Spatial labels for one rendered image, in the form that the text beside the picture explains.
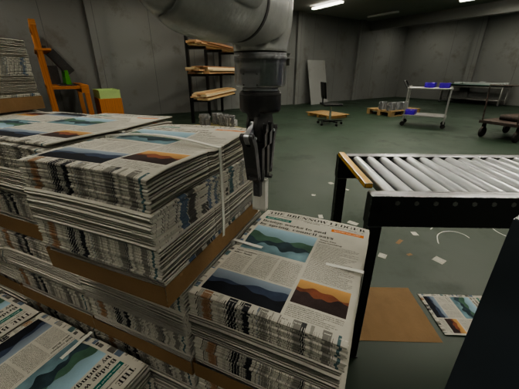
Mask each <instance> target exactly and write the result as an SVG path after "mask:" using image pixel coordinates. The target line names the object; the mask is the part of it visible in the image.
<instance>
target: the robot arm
mask: <svg viewBox="0 0 519 389"><path fill-rule="evenodd" d="M139 1H140V3H141V4H142V5H143V6H144V7H145V8H146V9H147V10H148V11H149V12H150V13H151V14H153V15H154V16H155V17H156V18H158V19H159V20H160V21H161V22H162V23H163V24H164V25H165V26H167V27H168V28H169V29H171V30H173V31H175V32H177V33H180V34H182V35H184V36H187V37H191V38H193V39H198V40H202V41H206V42H215V43H228V42H231V43H232V44H233V48H234V63H235V85H236V86H237V87H242V88H243V90H241V91H240V93H239V108H240V110H241V111H242V112H244V113H246V114H247V120H246V132H245V133H244V134H240V135H239V139H240V142H241V144H242V146H243V156H244V161H245V167H246V177H247V180H250V181H253V209H256V210H260V211H266V210H267V209H268V178H272V176H273V175H272V174H270V172H271V171H272V170H273V155H274V147H275V140H276V132H277V128H278V125H277V124H276V123H273V113H278V112H279V111H280V109H281V92H280V90H278V87H283V86H285V84H286V67H287V45H288V41H289V38H290V34H291V28H292V21H293V0H139Z"/></svg>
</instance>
